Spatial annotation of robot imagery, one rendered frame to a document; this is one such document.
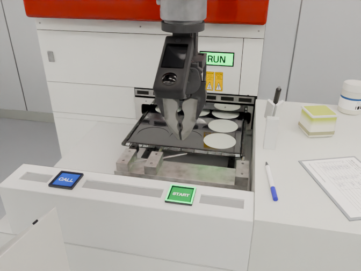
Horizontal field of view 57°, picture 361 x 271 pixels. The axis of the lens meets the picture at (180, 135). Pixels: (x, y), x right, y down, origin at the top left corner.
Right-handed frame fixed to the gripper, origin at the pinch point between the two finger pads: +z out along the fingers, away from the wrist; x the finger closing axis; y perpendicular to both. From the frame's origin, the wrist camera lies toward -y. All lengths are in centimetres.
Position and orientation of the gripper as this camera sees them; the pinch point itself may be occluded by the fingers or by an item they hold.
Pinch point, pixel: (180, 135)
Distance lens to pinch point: 61.3
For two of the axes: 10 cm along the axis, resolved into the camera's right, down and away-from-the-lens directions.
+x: -9.8, -0.9, 1.8
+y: 2.0, -4.6, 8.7
